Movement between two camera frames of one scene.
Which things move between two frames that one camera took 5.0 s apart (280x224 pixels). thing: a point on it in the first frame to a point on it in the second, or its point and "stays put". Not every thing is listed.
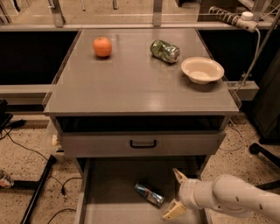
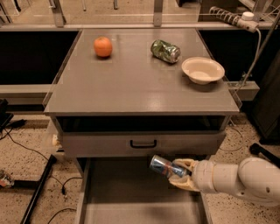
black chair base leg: x=256 y=149 stays put
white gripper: x=186 y=192 to x=204 y=175
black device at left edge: x=4 y=116 stays put
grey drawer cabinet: x=133 y=118 stays put
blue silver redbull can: x=154 y=198 to x=165 y=165
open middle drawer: x=108 y=194 stays put
